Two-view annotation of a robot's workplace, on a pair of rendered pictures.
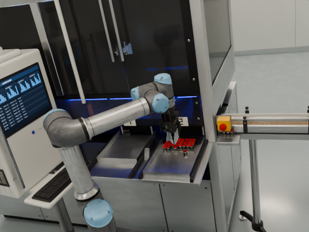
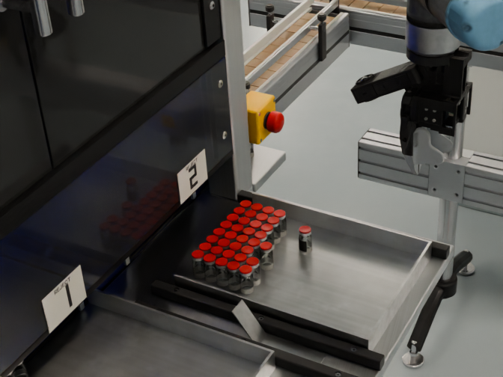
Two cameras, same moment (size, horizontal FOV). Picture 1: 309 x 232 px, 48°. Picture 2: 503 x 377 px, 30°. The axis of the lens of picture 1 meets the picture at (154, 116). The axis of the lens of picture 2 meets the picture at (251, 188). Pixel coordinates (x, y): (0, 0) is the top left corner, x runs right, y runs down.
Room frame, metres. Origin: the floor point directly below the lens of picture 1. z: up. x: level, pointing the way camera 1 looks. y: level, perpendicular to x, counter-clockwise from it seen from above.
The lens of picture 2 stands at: (1.60, 1.13, 1.87)
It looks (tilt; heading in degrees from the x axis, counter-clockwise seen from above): 34 degrees down; 278
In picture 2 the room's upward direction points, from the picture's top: 4 degrees counter-clockwise
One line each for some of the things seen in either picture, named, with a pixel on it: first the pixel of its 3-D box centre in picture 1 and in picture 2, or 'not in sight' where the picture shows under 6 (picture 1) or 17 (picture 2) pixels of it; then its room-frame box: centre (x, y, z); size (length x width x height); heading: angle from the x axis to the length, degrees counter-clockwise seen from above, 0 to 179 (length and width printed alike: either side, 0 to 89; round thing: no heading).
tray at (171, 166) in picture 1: (174, 157); (305, 266); (1.69, -0.07, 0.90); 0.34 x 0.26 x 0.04; 156
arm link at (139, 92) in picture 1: (145, 94); (484, 6); (1.45, 0.02, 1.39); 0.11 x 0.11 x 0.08; 22
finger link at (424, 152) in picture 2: (168, 137); (425, 154); (1.51, -0.05, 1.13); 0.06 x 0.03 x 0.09; 157
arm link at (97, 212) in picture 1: (99, 218); not in sight; (1.22, 0.31, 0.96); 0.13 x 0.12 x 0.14; 22
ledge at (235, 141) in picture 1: (229, 138); (239, 163); (1.84, -0.42, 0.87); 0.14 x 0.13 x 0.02; 157
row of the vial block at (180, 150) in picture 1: (178, 148); (257, 248); (1.77, -0.11, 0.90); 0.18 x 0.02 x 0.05; 66
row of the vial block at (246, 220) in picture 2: (180, 144); (234, 241); (1.81, -0.12, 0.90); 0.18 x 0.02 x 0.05; 66
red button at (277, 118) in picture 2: (223, 126); (272, 121); (1.76, -0.37, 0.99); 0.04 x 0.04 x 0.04; 67
